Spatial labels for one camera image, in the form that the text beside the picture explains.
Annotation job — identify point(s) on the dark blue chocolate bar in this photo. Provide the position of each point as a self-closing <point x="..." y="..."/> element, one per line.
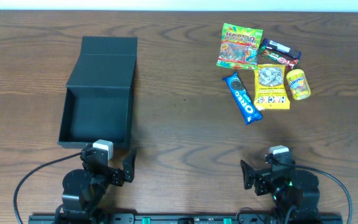
<point x="278" y="47"/>

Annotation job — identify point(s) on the green red candy bar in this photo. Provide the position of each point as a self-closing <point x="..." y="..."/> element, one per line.
<point x="276" y="57"/>

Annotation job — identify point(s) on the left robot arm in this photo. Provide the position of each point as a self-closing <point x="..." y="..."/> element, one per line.
<point x="83" y="189"/>

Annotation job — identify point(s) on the blue Oreo cookie pack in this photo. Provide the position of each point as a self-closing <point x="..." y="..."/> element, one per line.
<point x="247" y="108"/>

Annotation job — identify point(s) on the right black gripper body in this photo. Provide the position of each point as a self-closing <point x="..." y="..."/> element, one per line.
<point x="260" y="182"/>

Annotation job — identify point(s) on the yellow candy jar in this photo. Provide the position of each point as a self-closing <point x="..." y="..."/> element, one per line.
<point x="298" y="84"/>

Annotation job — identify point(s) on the green Haribo gummy bag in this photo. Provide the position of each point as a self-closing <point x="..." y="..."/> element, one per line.
<point x="239" y="47"/>

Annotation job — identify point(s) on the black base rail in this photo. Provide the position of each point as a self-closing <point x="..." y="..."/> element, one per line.
<point x="129" y="218"/>

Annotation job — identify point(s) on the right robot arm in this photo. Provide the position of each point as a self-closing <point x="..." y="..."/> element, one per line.
<point x="294" y="191"/>

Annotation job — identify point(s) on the yellow Hacks candy bag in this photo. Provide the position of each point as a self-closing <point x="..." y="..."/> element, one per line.
<point x="270" y="92"/>

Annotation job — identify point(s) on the black gift box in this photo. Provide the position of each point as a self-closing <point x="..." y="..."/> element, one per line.
<point x="99" y="97"/>

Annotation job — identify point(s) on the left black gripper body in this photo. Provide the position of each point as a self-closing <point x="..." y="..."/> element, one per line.
<point x="117" y="175"/>

